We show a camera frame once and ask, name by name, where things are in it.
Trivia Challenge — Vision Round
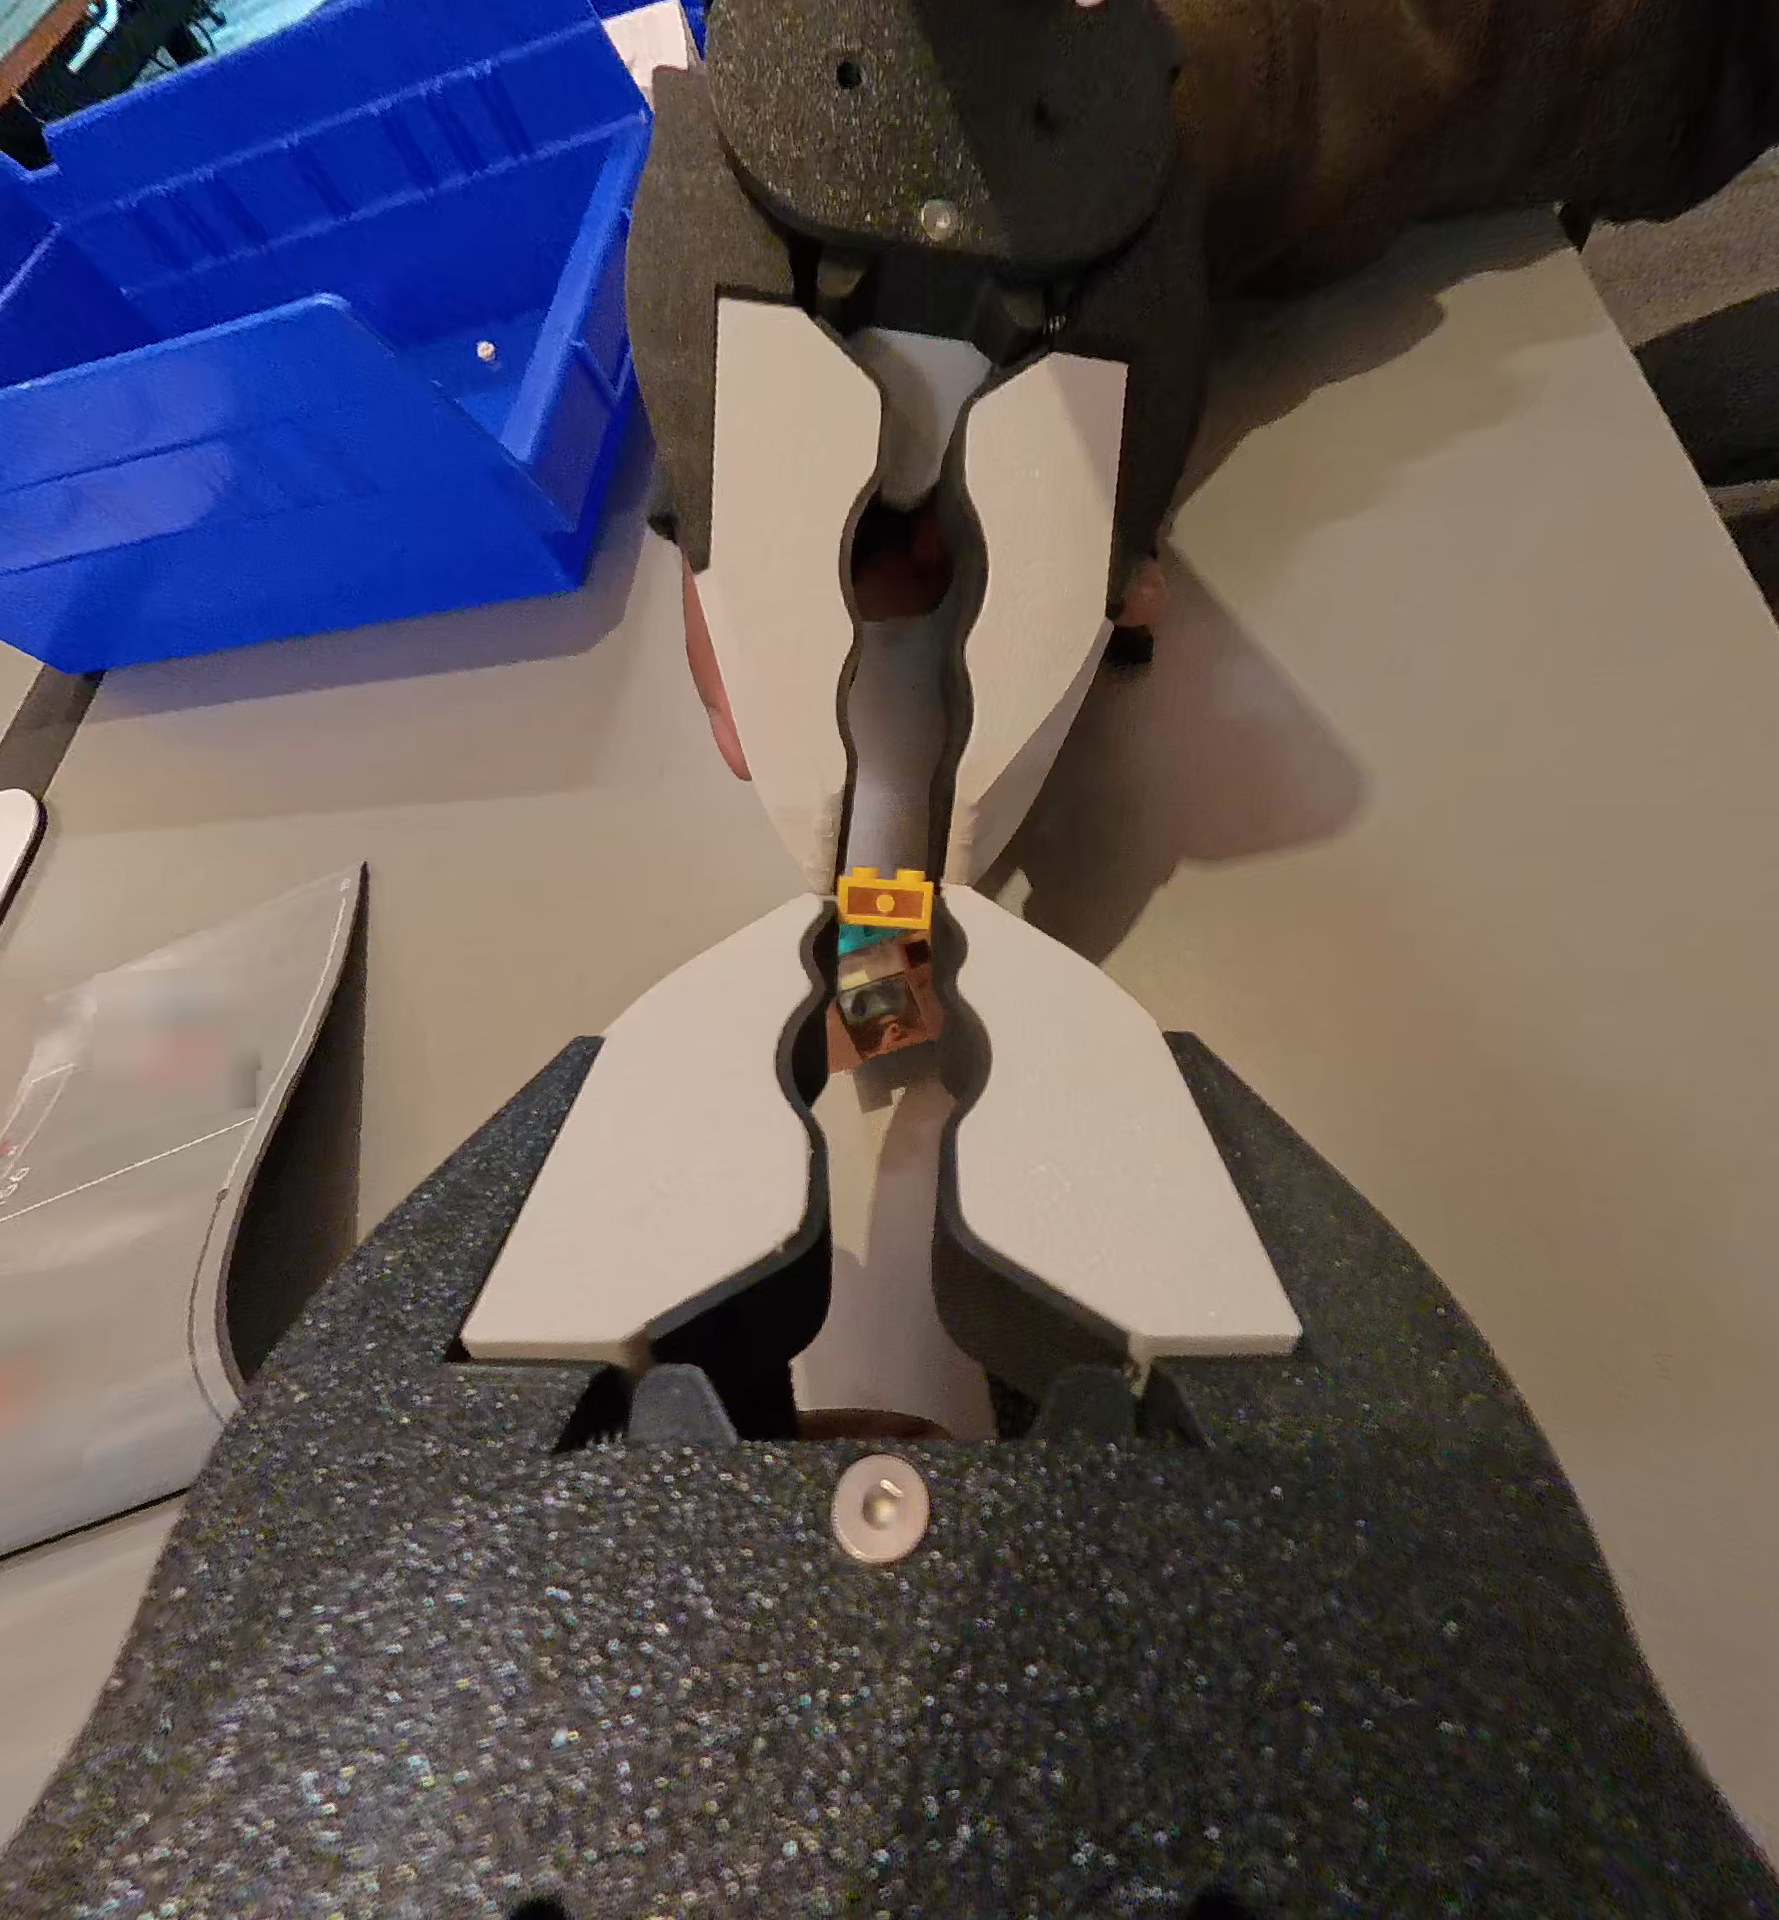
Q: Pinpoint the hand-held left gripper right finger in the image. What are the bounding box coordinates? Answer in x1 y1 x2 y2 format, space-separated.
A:
938 880 1306 1395

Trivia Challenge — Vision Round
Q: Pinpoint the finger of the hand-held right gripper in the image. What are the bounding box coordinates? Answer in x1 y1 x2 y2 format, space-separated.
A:
948 347 1136 891
711 295 890 886

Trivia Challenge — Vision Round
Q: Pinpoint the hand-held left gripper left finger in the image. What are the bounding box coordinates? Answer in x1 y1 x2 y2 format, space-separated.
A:
458 892 837 1395

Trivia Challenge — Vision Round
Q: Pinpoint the brown teal toy brick model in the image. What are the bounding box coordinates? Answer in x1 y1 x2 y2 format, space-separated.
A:
830 919 940 1072

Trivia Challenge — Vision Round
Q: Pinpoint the grey instruction booklet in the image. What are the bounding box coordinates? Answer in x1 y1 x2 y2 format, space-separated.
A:
0 862 368 1583

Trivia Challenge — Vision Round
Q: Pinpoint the grey desk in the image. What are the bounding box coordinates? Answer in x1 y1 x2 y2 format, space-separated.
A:
0 194 1779 1920

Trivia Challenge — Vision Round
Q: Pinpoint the person's right hand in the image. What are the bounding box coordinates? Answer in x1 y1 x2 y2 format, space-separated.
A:
681 505 1168 784

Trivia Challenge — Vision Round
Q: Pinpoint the blue storage bin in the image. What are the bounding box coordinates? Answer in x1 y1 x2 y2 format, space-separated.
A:
19 0 655 300
0 112 655 676

